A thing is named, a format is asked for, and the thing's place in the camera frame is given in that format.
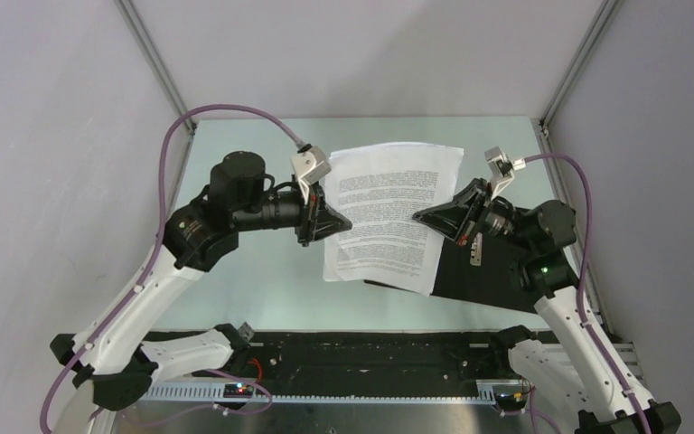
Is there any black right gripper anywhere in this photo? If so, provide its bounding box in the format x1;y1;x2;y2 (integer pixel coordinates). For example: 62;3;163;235
414;178;537;254

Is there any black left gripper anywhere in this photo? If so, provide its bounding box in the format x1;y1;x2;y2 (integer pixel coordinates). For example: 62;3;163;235
233;176;352;246

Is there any large printed paper sheet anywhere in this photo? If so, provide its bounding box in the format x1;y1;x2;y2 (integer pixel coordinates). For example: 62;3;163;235
323;142;464;297

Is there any red and black folder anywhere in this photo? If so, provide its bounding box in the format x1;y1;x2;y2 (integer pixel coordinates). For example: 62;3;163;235
364;206;576;314

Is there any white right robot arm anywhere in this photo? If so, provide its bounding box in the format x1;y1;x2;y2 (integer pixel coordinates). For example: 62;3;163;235
413;178;681;433

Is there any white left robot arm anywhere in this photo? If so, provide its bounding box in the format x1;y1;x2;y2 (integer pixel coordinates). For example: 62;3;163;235
51;146;352;411

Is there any metal folder clip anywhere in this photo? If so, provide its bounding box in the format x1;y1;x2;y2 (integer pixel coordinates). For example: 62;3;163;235
470;233;483;267

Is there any left controller board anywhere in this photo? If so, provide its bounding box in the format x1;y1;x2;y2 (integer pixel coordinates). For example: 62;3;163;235
222;382;256;399

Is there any controller board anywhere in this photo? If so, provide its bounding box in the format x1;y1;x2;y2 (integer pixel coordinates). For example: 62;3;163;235
222;382;256;399
494;392;530;414

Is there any right controller board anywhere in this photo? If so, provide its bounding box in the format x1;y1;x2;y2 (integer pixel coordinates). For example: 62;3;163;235
494;392;530;414

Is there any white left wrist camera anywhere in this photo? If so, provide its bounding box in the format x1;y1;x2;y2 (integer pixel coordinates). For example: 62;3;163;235
291;145;332;204

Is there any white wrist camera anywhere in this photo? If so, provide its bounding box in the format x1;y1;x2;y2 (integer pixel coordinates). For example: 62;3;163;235
484;146;515;200
291;145;332;204

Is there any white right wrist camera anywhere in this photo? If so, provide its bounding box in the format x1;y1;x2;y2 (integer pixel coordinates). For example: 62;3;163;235
484;146;515;200

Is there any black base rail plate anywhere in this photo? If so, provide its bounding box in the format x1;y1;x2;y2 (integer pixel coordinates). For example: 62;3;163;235
161;327;549;398

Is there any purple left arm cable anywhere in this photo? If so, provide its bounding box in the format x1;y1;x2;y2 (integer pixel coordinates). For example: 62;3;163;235
38;104;309;432

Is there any left aluminium frame post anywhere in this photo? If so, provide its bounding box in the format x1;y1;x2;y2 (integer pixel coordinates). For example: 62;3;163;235
114;0;188;116

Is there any aluminium frame post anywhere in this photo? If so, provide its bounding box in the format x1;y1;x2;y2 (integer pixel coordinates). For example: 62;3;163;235
538;0;624;137
114;0;188;116

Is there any grey slotted cable duct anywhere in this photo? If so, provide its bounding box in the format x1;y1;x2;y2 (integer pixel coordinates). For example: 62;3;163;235
140;382;495;405

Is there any right aluminium frame post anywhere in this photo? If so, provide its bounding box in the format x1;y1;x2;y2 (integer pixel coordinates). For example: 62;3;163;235
538;0;624;137

